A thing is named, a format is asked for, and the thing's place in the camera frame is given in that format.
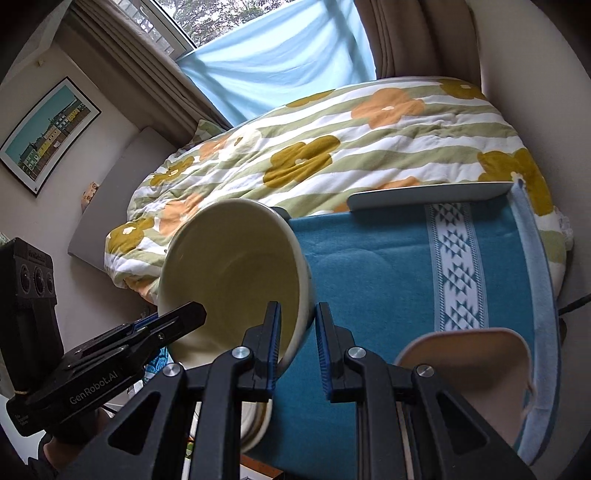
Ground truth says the light blue window sheet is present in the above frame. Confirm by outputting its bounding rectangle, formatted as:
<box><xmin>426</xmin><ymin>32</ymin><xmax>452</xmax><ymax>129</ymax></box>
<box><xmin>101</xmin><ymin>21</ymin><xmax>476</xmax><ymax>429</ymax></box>
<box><xmin>177</xmin><ymin>1</ymin><xmax>377</xmax><ymax>126</ymax></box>

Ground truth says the brown curtain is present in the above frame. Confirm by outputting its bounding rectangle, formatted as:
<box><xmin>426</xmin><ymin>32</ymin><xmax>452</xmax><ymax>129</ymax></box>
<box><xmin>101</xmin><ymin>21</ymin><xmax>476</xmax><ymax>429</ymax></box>
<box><xmin>55</xmin><ymin>1</ymin><xmax>230</xmax><ymax>146</ymax></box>

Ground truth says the floral duvet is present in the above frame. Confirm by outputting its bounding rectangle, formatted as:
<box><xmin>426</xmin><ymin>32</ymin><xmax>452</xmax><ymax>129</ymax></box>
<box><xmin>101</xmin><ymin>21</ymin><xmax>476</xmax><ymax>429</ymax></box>
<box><xmin>103</xmin><ymin>77</ymin><xmax>568</xmax><ymax>302</ymax></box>

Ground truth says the grey headboard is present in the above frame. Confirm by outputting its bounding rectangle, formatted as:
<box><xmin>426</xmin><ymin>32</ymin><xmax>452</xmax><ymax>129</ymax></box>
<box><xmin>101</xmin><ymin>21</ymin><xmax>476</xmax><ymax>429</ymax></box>
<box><xmin>68</xmin><ymin>127</ymin><xmax>176</xmax><ymax>272</ymax></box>

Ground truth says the pink wavy-edged dish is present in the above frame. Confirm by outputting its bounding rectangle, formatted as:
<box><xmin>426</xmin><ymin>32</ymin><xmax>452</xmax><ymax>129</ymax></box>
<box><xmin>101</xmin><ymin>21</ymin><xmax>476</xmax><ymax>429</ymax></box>
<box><xmin>394</xmin><ymin>328</ymin><xmax>537</xmax><ymax>446</ymax></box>

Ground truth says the framed city picture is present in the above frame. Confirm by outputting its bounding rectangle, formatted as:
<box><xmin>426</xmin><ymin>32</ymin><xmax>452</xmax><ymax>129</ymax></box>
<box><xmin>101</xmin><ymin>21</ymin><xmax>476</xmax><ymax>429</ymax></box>
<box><xmin>1</xmin><ymin>77</ymin><xmax>101</xmax><ymax>196</ymax></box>

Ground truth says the cream ceramic bowl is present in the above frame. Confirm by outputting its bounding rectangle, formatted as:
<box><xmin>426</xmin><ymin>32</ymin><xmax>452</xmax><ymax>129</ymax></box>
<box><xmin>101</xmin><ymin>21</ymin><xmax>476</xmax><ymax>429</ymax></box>
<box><xmin>156</xmin><ymin>197</ymin><xmax>317</xmax><ymax>455</ymax></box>

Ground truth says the blue patterned tablecloth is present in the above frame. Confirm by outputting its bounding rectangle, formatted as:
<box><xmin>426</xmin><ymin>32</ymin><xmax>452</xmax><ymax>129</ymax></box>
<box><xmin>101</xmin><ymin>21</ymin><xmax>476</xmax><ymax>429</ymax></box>
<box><xmin>249</xmin><ymin>181</ymin><xmax>560</xmax><ymax>479</ymax></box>

